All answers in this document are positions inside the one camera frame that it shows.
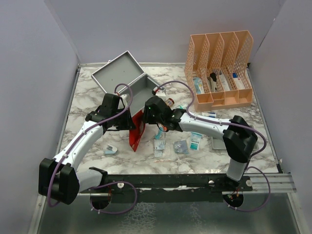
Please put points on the grey plastic tray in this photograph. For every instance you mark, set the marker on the grey plastic tray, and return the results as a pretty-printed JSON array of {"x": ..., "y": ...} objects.
[{"x": 217, "y": 143}]

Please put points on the black white thermometer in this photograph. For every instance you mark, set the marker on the black white thermometer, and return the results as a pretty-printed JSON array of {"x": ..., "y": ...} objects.
[{"x": 213, "y": 82}]

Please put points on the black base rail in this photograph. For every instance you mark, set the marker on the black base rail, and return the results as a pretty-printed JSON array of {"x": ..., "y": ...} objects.
[{"x": 164, "y": 188}]

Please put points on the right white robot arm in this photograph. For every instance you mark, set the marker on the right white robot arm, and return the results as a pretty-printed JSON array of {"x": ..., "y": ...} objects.
[{"x": 238, "y": 137}]

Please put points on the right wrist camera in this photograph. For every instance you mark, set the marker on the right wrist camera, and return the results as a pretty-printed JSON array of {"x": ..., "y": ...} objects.
[{"x": 159, "y": 92}]

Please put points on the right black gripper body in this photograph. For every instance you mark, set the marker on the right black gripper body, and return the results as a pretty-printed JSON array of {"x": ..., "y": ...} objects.
[{"x": 150, "y": 119}]

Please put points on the small clear pill packets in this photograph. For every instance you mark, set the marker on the small clear pill packets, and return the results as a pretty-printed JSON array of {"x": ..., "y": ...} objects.
[{"x": 159, "y": 147}]

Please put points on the teal bandage roll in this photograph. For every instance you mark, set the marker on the teal bandage roll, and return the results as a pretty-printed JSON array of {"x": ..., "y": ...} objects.
[{"x": 158, "y": 135}]

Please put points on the brown medicine bottle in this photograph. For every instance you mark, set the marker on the brown medicine bottle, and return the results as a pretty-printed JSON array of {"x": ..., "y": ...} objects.
[{"x": 170, "y": 102}]

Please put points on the white medicine box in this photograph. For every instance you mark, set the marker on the white medicine box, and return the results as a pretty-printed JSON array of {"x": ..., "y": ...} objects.
[{"x": 224, "y": 82}]

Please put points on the red first aid pouch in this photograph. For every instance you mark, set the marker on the red first aid pouch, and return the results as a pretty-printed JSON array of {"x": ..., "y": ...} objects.
[{"x": 136, "y": 134}]

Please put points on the teal medicine box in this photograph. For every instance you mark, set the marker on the teal medicine box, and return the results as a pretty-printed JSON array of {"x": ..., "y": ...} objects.
[{"x": 198, "y": 85}]

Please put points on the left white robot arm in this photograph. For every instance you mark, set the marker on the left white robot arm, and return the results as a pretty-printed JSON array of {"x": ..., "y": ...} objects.
[{"x": 58, "y": 177}]

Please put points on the peach file organizer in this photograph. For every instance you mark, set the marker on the peach file organizer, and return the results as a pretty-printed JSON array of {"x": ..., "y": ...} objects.
[{"x": 222, "y": 53}]

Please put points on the orange scissors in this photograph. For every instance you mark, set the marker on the orange scissors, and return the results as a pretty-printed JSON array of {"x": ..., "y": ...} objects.
[{"x": 164, "y": 129}]

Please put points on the teal white gauze sachet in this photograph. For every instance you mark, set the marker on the teal white gauze sachet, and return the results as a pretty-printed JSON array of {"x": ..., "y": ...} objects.
[{"x": 195, "y": 140}]

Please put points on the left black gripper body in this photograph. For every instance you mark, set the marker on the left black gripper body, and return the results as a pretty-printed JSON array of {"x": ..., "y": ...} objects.
[{"x": 123, "y": 122}]

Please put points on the white blue bandage roll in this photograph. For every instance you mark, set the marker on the white blue bandage roll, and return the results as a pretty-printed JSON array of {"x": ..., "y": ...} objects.
[{"x": 209, "y": 114}]

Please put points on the silver foil packet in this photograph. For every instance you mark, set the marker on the silver foil packet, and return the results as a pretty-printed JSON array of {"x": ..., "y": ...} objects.
[{"x": 181, "y": 147}]

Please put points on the white green bottle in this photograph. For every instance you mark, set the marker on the white green bottle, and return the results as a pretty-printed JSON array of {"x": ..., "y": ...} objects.
[{"x": 183, "y": 106}]

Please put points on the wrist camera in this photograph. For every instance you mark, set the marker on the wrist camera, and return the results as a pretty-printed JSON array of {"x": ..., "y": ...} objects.
[
  {"x": 124, "y": 99},
  {"x": 159, "y": 92}
]

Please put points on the silver metal case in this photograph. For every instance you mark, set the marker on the silver metal case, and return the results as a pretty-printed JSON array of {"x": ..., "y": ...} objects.
[{"x": 124, "y": 74}]

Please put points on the red blue medicine box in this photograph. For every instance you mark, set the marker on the red blue medicine box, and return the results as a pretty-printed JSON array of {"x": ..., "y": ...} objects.
[{"x": 238, "y": 81}]

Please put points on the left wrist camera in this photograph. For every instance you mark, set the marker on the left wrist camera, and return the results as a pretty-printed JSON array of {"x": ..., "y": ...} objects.
[{"x": 124, "y": 99}]

